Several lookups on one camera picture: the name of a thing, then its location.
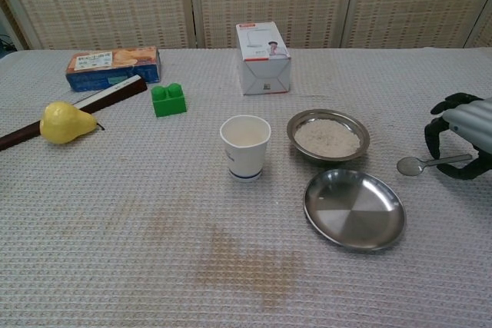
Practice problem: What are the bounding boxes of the white lamp box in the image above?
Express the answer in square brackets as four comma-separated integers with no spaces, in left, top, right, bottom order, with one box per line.
[235,21,291,96]

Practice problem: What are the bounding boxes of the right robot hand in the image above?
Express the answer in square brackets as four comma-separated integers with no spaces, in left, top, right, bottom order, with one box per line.
[424,92,492,181]

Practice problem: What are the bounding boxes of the grey woven tablecloth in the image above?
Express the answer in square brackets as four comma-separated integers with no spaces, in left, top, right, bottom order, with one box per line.
[0,47,492,328]

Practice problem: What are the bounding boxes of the small metal spoon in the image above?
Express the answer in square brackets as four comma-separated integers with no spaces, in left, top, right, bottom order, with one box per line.
[396,154,473,177]

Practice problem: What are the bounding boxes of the steel bowl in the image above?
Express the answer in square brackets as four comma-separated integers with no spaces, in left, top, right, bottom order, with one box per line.
[286,108,371,163]

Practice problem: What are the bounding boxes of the long dark red box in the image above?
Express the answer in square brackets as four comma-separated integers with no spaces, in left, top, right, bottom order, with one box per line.
[0,74,148,151]

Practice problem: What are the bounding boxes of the white paper cup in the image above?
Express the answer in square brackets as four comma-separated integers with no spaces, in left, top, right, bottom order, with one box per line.
[219,114,272,183]

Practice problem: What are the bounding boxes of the orange biscuit box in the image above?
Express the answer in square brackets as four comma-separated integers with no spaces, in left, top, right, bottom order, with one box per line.
[64,45,161,93]

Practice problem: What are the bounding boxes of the yellow pear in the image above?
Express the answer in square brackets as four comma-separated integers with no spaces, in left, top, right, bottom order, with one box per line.
[39,101,105,145]

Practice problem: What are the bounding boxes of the green toy block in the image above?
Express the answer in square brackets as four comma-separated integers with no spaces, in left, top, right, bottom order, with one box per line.
[151,81,188,118]

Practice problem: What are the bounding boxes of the empty steel plate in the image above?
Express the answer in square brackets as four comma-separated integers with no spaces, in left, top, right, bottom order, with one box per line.
[303,168,407,251]

